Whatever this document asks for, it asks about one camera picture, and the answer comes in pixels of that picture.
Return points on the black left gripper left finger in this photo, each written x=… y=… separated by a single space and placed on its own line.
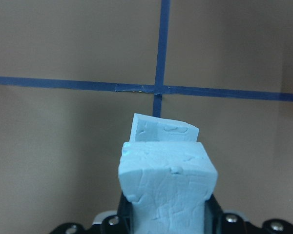
x=125 y=211

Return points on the light blue foam block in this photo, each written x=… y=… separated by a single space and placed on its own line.
x=167 y=184
x=147 y=128

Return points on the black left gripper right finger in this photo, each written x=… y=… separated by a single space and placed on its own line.
x=212 y=213

